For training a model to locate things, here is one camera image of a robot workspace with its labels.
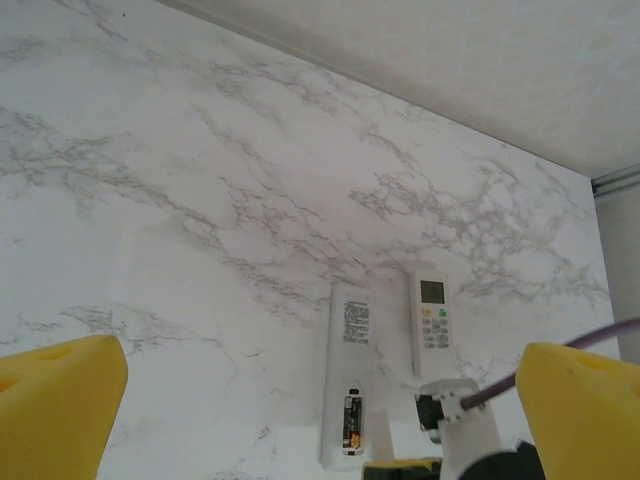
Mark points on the long white remote control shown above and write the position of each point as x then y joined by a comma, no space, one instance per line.
350,360

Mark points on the black AAA battery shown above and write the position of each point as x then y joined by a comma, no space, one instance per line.
356,425
348,420

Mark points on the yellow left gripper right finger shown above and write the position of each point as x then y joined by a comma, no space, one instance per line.
585,415

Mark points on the white battery cover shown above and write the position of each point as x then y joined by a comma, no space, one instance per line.
383,435

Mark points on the aluminium frame post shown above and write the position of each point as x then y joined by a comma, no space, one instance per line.
620,181

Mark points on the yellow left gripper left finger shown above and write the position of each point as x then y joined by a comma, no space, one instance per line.
55,415

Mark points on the white remote with display screen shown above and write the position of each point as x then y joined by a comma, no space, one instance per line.
432,370

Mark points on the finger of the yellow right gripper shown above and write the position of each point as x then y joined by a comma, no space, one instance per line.
400,470

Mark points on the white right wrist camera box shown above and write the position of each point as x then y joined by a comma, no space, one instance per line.
465,430

